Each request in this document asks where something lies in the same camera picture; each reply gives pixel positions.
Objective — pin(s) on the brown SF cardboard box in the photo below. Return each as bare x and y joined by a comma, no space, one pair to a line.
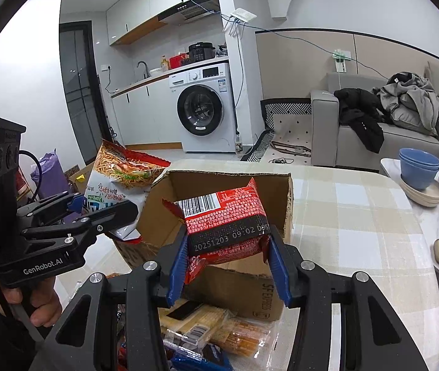
245,287

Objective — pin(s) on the grey clothes pile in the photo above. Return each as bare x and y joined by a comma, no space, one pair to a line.
411,102

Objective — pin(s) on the black patterned mat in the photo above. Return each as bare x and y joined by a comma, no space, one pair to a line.
287,137

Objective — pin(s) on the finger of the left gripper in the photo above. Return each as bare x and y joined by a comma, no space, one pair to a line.
76,202
114,217

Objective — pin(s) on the clear bread pack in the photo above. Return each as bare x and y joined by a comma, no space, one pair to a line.
243,337

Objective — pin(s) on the blue stacked bowls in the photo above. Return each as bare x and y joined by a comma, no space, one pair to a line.
418,168

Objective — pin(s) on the black jacket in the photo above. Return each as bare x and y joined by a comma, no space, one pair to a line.
362,111

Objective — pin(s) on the white washing machine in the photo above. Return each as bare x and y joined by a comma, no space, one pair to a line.
205,108

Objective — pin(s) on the kitchen faucet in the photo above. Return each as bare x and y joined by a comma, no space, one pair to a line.
145,71

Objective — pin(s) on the floor cardboard box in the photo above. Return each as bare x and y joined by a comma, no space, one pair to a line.
80,178

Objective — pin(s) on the red container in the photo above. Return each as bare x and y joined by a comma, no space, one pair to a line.
176,61

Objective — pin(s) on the wall power strip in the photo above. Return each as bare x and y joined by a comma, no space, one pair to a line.
341,57

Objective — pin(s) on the checked tablecloth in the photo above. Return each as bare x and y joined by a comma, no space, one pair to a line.
348,221

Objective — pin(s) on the beige plate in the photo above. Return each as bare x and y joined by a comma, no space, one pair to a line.
429,197

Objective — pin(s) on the person's left hand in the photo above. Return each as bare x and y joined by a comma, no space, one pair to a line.
46,302

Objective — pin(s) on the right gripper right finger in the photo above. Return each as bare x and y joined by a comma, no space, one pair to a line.
373,337

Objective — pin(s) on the blue snack pack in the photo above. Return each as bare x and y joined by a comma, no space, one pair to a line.
210,358

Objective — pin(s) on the purple bag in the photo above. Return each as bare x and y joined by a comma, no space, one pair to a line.
50,178

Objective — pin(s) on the red cracker snack pack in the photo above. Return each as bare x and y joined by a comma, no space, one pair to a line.
222,227

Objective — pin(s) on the range hood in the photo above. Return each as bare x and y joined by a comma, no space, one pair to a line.
189,11

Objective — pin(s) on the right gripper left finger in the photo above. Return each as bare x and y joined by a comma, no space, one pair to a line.
85,337

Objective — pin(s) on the clear cracker sandwich pack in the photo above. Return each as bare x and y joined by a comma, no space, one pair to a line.
190,324

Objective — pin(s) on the black rice cooker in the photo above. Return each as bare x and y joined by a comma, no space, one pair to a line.
201,51

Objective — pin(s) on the large noodle snack bag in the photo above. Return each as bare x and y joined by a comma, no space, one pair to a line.
120,174

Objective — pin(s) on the white wall router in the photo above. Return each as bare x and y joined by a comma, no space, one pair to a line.
243,15

